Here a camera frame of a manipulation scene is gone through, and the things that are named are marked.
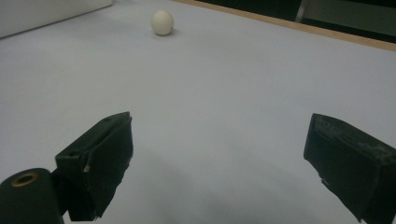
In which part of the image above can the white ball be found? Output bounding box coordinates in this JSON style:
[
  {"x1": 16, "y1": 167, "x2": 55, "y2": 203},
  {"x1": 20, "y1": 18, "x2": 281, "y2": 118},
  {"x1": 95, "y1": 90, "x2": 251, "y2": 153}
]
[{"x1": 150, "y1": 9, "x2": 175, "y2": 36}]

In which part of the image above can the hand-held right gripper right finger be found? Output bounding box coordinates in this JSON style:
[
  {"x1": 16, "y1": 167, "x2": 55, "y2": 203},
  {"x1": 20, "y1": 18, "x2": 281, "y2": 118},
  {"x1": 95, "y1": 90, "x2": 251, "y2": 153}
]
[{"x1": 303, "y1": 112, "x2": 396, "y2": 224}]

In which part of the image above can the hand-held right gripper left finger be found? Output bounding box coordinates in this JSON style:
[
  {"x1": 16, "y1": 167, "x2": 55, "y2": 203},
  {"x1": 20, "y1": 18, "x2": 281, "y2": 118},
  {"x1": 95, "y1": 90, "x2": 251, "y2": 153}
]
[{"x1": 55, "y1": 111, "x2": 134, "y2": 222}]

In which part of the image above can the white plastic bin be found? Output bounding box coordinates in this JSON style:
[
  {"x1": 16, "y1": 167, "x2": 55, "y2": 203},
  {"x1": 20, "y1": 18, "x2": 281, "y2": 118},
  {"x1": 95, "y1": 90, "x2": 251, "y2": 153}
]
[{"x1": 0, "y1": 0, "x2": 114, "y2": 40}]

